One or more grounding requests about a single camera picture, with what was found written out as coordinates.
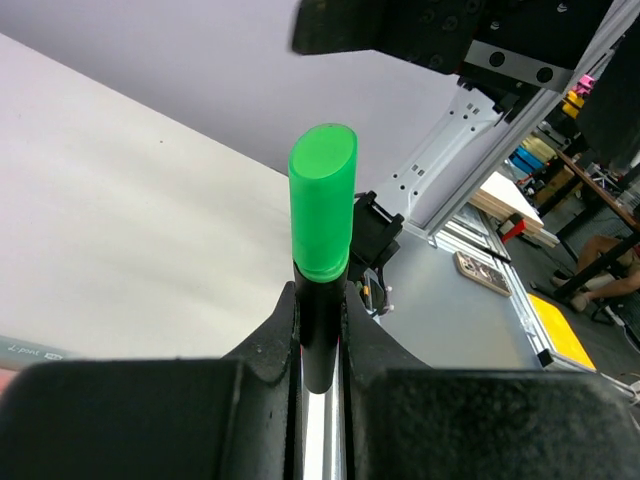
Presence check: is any light green highlighter pen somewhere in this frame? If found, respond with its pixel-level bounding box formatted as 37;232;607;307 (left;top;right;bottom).
0;336;82;371

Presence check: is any smartphone in patterned case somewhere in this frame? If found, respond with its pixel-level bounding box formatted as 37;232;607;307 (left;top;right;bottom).
453;251;512;297

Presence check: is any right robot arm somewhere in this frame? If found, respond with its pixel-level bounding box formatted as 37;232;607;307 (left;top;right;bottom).
292;1;610;270

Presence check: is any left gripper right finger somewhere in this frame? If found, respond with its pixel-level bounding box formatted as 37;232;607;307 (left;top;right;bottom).
341;285;639;479

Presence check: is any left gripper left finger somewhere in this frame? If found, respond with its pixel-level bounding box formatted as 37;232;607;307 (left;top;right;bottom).
1;283;300;479

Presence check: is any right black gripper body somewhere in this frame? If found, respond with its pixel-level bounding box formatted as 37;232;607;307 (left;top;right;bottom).
291;0;611;74

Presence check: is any black green-tipped highlighter pen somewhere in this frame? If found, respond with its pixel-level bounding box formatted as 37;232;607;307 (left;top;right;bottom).
294;264;347;394

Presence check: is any bright green pen cap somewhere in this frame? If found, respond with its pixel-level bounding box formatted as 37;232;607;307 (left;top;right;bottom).
288;124;358;283

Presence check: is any right aluminium frame post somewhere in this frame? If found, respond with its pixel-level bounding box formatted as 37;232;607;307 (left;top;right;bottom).
423;0;640;246

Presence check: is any yellow panel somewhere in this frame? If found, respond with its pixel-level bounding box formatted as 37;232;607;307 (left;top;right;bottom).
528;294;596;370

